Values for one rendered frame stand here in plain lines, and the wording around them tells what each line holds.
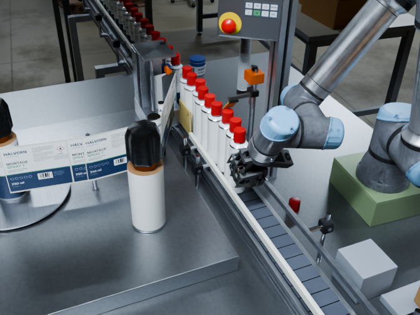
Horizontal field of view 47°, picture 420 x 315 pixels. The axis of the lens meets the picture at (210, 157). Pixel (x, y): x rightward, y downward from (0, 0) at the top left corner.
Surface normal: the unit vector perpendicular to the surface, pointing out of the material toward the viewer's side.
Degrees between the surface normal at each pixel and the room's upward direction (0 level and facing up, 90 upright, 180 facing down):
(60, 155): 90
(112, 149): 90
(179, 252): 0
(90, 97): 0
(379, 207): 90
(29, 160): 90
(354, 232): 0
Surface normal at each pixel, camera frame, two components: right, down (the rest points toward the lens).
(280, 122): 0.22, -0.44
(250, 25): -0.21, 0.56
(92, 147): 0.46, 0.52
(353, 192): -0.94, 0.18
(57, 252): 0.02, -0.82
